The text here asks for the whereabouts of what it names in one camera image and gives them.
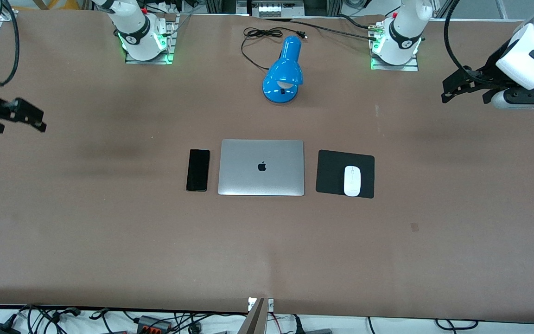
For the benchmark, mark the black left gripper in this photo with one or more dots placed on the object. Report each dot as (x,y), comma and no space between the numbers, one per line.
(492,66)

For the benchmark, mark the white computer mouse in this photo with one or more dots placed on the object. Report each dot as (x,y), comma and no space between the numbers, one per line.
(352,185)

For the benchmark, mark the black smartphone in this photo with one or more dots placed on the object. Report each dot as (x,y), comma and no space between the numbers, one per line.
(198,170)

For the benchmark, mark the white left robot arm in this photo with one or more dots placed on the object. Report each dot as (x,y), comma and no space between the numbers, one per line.
(401,28)

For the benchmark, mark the black mouse pad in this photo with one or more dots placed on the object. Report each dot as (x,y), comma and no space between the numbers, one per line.
(329,174)

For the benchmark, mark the blue desk lamp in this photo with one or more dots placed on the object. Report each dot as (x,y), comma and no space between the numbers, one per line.
(285,69)

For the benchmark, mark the white power strip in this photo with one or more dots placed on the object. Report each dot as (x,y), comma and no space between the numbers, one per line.
(271,9)

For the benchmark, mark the silver closed laptop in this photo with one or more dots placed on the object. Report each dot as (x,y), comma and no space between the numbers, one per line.
(248,176)

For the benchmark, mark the grey connector with red levers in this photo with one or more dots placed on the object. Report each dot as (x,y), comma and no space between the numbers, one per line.
(149,321)

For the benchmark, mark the brown table cover sheet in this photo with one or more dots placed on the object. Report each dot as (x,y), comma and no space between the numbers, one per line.
(267,255)

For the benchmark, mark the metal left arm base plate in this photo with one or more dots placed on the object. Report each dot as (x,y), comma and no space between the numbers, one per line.
(408,67)

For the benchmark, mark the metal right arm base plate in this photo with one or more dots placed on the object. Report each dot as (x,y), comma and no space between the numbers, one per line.
(151,61)

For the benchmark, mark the white metal bracket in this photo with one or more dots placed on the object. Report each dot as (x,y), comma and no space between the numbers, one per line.
(270,305)

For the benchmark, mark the aluminium profile post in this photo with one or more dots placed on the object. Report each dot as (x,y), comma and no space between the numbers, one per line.
(254,322)

